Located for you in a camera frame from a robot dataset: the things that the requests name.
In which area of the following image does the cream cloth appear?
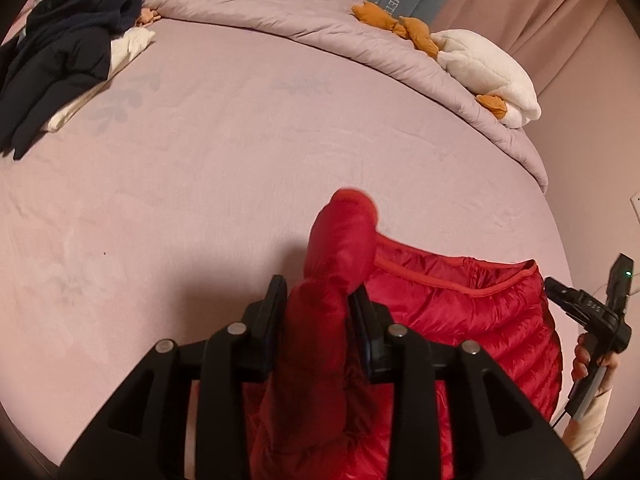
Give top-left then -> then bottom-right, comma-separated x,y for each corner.
42,26 -> 156,133

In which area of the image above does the black cable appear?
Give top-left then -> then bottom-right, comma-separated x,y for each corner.
551,399 -> 576,429

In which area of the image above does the white plush goose toy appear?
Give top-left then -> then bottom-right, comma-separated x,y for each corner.
351,1 -> 542,128

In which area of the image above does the grey quilt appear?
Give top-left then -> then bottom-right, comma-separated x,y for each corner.
122,0 -> 549,194

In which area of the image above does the pile of dark navy clothes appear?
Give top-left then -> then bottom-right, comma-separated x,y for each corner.
10,0 -> 143,161

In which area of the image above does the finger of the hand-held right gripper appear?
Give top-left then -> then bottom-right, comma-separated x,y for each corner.
544,276 -> 608,332

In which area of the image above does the red down jacket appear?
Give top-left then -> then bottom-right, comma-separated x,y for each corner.
242,189 -> 566,480

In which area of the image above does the pink curtain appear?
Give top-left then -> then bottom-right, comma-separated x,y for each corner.
295,0 -> 640,201

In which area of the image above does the person's right forearm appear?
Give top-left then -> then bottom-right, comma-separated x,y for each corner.
562,385 -> 617,472

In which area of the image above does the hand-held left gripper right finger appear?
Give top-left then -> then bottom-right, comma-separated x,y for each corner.
348,287 -> 585,480

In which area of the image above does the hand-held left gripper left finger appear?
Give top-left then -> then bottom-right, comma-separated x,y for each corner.
57,275 -> 288,480

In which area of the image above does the person's right hand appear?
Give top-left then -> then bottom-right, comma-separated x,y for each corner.
571,332 -> 622,393

